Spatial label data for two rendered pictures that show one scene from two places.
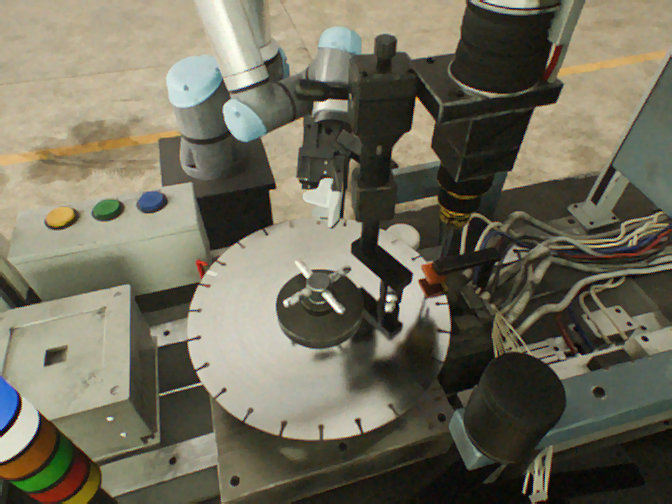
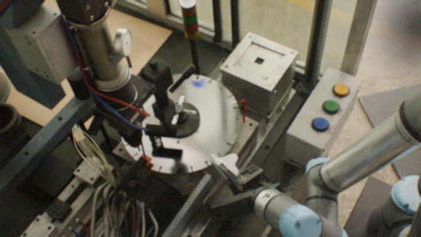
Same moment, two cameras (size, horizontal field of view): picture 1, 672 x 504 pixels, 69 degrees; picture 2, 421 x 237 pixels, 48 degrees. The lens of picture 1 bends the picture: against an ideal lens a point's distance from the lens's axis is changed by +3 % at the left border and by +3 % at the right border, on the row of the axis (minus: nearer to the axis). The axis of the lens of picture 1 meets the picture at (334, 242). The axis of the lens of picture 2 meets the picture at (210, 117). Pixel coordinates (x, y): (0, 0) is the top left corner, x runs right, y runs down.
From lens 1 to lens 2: 1.19 m
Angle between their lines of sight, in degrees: 73
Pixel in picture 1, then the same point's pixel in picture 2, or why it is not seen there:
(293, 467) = not seen: hidden behind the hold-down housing
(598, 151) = not seen: outside the picture
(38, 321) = (280, 61)
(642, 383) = (47, 130)
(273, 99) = (312, 184)
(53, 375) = (250, 57)
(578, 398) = (65, 113)
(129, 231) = (306, 106)
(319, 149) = (252, 177)
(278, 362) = (175, 94)
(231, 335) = (200, 89)
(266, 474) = not seen: hidden behind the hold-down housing
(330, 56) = (290, 203)
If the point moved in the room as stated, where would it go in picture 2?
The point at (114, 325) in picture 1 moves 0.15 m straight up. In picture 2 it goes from (254, 78) to (255, 42)
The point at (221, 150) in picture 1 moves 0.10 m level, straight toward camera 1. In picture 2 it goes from (378, 216) to (342, 199)
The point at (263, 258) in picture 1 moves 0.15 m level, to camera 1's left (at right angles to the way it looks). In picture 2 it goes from (222, 121) to (261, 90)
